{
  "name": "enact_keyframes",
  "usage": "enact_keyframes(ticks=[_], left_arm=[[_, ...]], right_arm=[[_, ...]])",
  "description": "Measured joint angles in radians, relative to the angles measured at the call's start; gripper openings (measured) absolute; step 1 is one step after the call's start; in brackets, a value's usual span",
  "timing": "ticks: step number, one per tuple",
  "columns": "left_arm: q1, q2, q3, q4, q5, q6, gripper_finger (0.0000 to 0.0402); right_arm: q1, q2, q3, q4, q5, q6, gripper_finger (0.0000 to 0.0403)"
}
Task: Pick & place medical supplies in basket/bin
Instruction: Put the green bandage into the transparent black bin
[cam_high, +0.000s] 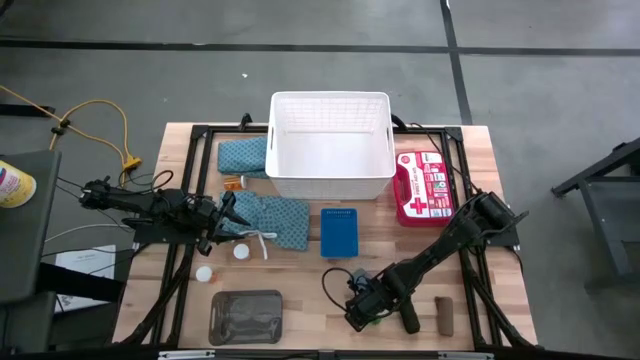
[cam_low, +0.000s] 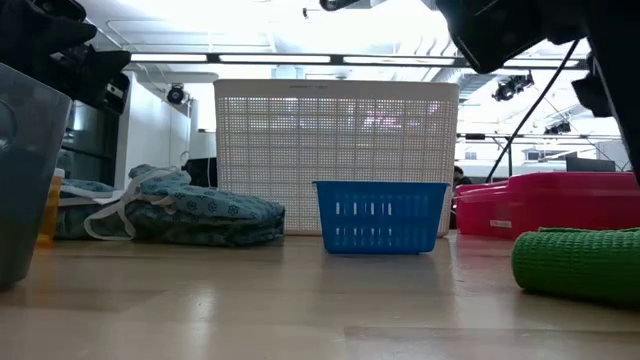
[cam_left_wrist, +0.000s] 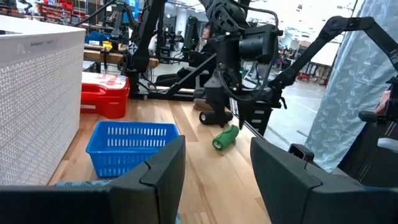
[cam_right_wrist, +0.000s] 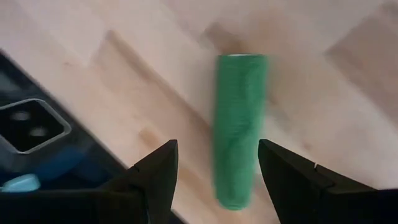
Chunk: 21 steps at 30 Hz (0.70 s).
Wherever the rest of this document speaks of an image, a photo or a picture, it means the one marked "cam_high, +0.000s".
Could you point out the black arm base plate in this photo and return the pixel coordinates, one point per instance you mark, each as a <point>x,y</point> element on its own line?
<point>160,237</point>
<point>507,239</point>

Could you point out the white paper sheet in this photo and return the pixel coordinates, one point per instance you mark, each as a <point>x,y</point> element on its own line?
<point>85,260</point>

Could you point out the blue patterned gown white ties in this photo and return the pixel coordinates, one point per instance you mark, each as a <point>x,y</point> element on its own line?
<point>285,220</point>

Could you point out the black frame clamp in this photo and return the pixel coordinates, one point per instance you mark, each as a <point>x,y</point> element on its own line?
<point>398,121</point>
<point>245,121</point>

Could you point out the black flat floor bar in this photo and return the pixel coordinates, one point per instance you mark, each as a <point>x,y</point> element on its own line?
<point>30,110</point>

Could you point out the grey side cart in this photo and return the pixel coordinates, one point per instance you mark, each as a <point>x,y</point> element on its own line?
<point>25,250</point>

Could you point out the yellow white wipes canister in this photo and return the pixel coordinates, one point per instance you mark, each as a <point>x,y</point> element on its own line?
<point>15,186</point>

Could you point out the grey plastic tray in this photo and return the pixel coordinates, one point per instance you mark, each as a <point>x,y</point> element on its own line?
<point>245,320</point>

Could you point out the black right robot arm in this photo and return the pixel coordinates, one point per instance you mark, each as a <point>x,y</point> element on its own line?
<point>450,235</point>

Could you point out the brown bandage roll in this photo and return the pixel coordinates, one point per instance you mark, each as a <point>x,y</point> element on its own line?
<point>443,315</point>

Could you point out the orange pill bottle white cap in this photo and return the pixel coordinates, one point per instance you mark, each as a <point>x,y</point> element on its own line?
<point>241,251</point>
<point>203,274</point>
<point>232,183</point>

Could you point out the green bandage roll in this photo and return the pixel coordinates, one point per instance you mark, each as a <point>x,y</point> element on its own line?
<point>375,321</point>

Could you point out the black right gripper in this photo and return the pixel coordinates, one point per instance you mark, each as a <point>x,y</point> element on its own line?
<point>370,307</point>

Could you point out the small blue plastic basket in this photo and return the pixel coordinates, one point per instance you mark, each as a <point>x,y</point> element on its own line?
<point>339,235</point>

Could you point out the black metal stand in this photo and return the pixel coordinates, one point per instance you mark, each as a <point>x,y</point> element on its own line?
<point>605,235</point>

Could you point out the blue patterned cloth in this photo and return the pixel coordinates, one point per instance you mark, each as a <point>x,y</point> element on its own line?
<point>242,157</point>

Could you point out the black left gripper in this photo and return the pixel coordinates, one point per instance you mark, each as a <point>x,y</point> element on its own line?
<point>212,220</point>

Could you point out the large white plastic basket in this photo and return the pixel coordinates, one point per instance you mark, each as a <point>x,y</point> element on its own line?
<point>330,155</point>

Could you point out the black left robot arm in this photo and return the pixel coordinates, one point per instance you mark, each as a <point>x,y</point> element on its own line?
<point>130,202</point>

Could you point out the red first aid kit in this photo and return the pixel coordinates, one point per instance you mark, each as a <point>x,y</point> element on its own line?
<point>420,190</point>

